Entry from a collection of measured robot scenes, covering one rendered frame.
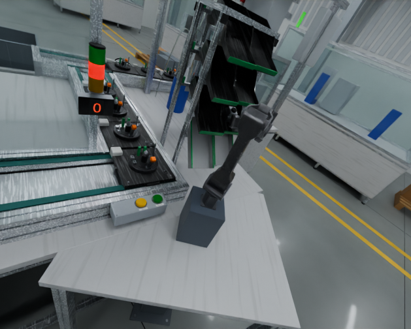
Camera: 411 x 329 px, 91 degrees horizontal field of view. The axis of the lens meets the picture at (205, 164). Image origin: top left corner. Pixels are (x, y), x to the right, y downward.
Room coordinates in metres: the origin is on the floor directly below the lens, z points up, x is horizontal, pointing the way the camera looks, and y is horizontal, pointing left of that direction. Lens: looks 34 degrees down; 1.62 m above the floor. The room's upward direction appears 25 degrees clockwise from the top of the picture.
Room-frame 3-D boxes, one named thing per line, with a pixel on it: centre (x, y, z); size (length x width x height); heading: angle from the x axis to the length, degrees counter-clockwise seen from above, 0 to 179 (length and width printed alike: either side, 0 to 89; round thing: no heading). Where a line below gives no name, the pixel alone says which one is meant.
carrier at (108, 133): (0.90, 0.46, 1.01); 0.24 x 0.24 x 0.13; 48
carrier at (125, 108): (1.06, 0.64, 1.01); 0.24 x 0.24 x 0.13; 48
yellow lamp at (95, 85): (0.66, 0.49, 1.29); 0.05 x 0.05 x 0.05
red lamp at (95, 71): (0.66, 0.49, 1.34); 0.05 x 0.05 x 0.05
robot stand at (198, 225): (0.58, -0.07, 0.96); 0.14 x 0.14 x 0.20; 12
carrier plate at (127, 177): (0.73, 0.27, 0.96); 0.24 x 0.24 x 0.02; 48
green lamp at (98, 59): (0.66, 0.49, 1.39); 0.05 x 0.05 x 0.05
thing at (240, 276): (0.63, -0.06, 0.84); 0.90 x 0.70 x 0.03; 102
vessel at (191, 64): (1.71, 0.46, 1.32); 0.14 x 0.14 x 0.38
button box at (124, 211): (0.52, 0.17, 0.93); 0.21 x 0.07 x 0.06; 138
